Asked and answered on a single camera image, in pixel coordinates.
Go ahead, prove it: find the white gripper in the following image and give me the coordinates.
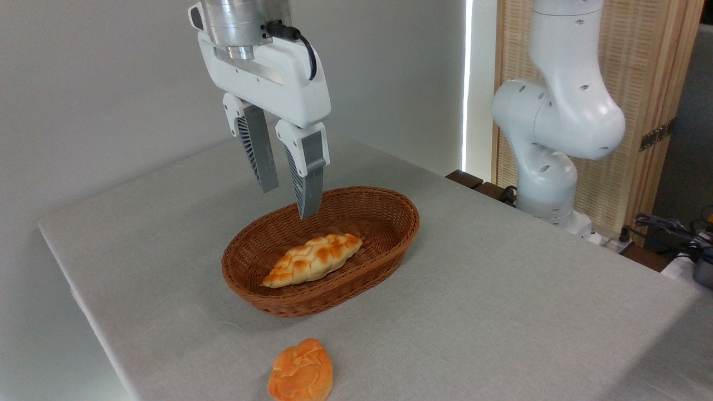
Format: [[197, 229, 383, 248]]
[[197, 31, 332, 221]]

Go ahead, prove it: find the long braided bread loaf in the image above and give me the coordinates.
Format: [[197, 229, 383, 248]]
[[261, 233, 364, 289]]

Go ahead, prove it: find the round orange bread roll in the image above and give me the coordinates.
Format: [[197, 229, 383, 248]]
[[267, 338, 334, 401]]

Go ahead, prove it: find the brown oval wicker basket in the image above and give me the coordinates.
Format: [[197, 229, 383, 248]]
[[221, 186, 421, 318]]

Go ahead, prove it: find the dark brown wooden board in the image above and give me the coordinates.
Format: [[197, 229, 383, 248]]
[[445, 169, 519, 208]]

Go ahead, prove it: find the grey tablecloth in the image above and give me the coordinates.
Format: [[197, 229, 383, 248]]
[[38, 118, 713, 401]]

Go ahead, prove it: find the white power strip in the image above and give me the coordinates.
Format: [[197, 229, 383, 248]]
[[589, 231, 636, 256]]

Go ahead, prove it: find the wooden bamboo folding screen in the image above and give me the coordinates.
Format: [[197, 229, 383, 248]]
[[492, 0, 706, 246]]

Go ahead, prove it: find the black screen hinge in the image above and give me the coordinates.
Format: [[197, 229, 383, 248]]
[[639, 119, 675, 153]]

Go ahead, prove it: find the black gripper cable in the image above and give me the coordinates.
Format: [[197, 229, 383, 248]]
[[266, 21, 319, 82]]

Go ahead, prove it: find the bundle of dark cables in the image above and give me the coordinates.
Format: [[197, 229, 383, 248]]
[[619, 207, 713, 258]]

